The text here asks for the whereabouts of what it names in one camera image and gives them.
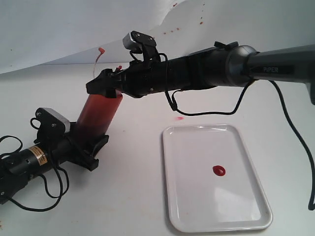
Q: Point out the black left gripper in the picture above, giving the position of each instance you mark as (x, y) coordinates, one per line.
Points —
(63, 147)

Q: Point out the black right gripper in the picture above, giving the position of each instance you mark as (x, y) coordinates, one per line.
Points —
(138, 80)

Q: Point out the red ketchup squeeze bottle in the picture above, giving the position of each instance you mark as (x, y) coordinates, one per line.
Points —
(96, 115)

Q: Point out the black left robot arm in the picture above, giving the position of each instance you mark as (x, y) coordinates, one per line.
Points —
(21, 166)

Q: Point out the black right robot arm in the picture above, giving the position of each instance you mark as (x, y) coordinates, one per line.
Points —
(230, 65)

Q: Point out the red ketchup blob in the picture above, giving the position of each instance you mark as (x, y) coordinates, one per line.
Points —
(219, 170)

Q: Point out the white rectangular plastic tray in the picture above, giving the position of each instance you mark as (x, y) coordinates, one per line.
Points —
(199, 201)

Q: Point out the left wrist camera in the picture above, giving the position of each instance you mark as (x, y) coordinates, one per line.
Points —
(51, 121)

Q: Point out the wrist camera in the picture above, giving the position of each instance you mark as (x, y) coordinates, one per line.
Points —
(51, 121)
(139, 43)

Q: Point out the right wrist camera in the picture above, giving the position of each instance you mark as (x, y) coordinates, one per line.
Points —
(139, 43)

